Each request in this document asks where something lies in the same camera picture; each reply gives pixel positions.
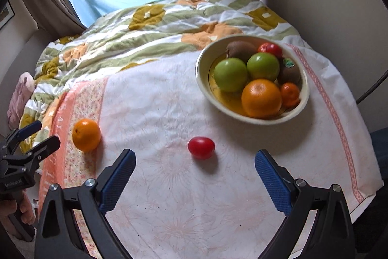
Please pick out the pink plush toy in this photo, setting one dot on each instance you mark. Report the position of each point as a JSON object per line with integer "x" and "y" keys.
{"x": 19, "y": 98}

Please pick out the brown kiwi with green sticker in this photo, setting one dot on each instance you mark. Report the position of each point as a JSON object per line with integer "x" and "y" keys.
{"x": 291, "y": 74}

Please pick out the small mandarin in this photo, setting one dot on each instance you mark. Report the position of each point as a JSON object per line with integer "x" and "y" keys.
{"x": 290, "y": 95}

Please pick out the orange and white floral towel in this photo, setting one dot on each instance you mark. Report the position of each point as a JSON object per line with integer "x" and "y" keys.
{"x": 169, "y": 101}

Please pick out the green apple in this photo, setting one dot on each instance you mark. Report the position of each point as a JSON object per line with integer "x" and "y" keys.
{"x": 263, "y": 66}
{"x": 230, "y": 74}

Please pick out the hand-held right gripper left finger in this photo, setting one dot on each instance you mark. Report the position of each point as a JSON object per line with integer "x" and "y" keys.
{"x": 116, "y": 180}

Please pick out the cream ceramic bowl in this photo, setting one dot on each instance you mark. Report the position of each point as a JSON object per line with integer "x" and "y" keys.
{"x": 206, "y": 86}

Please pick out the framed wall picture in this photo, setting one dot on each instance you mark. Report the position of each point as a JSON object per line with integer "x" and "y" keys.
{"x": 6, "y": 16}

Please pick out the oblong red cherry tomato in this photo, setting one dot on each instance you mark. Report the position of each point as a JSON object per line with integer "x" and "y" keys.
{"x": 201, "y": 147}

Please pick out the round red cherry tomato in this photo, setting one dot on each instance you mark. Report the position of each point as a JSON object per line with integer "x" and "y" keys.
{"x": 274, "y": 50}

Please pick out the brown curtain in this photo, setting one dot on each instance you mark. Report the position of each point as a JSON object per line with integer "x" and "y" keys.
{"x": 51, "y": 7}

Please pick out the large orange with stem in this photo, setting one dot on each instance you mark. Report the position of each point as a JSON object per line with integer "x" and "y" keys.
{"x": 86, "y": 135}

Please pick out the floral green striped duvet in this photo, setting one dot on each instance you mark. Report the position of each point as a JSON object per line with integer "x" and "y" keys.
{"x": 136, "y": 34}

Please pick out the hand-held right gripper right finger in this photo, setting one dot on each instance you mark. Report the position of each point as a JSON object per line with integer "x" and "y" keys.
{"x": 272, "y": 180}

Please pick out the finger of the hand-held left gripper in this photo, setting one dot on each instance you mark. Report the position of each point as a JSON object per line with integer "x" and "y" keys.
{"x": 28, "y": 128}
{"x": 45, "y": 148}

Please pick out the orange-red cherry tomato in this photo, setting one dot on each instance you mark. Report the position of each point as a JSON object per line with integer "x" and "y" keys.
{"x": 262, "y": 48}

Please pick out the dark blue cloth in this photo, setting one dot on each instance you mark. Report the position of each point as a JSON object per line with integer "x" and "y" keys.
{"x": 380, "y": 152}

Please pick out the person's left hand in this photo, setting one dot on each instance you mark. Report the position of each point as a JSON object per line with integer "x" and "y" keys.
{"x": 26, "y": 210}

